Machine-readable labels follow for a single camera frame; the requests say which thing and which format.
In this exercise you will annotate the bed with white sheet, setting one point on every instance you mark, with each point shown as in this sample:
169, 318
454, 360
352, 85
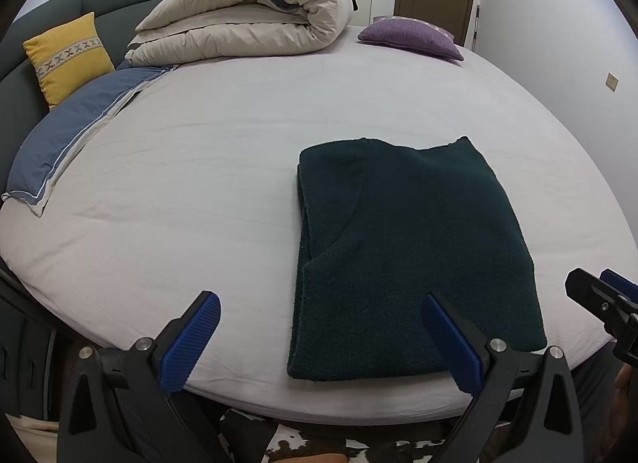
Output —
224, 169

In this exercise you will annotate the black white patterned rug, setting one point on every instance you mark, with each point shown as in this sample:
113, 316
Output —
299, 438

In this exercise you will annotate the person's grey clothing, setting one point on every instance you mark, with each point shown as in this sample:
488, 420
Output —
593, 383

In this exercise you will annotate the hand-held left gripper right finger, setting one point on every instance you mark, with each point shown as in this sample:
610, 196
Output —
453, 343

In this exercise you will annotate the rolled beige duvet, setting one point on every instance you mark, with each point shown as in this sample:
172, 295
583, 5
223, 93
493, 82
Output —
239, 9

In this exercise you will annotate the person's right hand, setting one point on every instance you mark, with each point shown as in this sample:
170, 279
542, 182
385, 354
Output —
627, 388

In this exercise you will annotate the yellow patterned cushion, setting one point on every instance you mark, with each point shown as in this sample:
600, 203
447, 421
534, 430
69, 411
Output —
70, 59

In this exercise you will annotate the dark bed frame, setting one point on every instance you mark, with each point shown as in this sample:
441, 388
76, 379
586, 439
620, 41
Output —
30, 358

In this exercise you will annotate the purple cushion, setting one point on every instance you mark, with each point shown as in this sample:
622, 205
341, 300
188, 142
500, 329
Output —
413, 37

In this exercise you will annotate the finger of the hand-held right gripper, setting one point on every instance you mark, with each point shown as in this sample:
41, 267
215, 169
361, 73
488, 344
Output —
583, 286
620, 279

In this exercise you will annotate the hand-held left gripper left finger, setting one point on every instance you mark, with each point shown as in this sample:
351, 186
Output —
192, 343

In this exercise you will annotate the dark green sweater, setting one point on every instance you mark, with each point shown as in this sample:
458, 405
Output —
408, 243

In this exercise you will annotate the blue pillow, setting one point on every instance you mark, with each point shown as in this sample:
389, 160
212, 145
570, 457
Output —
75, 129

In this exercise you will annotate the wall socket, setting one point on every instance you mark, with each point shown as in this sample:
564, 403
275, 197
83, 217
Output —
612, 81

